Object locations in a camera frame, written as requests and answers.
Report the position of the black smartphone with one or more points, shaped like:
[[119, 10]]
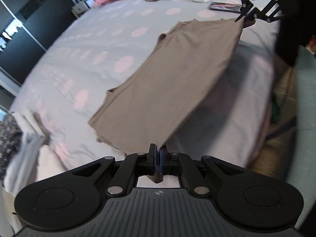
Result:
[[225, 7]]

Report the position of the green object on floor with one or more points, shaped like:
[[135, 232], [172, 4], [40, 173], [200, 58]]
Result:
[[275, 110]]

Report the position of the folded white towel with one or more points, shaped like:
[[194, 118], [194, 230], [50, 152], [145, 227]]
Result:
[[21, 169]]

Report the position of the black sliding wardrobe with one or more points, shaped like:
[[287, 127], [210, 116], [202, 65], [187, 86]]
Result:
[[28, 29]]

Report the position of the polka dot bed sheet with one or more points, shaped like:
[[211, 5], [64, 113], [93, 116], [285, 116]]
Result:
[[105, 46]]

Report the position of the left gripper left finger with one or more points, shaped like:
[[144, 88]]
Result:
[[127, 172]]

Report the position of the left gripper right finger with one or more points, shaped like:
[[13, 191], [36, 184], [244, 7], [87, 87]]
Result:
[[184, 168]]

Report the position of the white bedside table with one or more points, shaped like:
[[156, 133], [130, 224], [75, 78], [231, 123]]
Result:
[[80, 8]]

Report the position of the taupe long sleeve shirt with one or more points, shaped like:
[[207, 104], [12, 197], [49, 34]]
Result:
[[185, 96]]

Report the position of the dark floral folded garment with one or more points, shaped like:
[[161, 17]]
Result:
[[11, 136]]

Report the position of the light blue upholstered chair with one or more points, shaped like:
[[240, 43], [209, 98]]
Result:
[[302, 172]]

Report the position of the folded white sweatshirt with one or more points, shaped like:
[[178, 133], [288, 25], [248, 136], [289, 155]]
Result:
[[49, 164]]

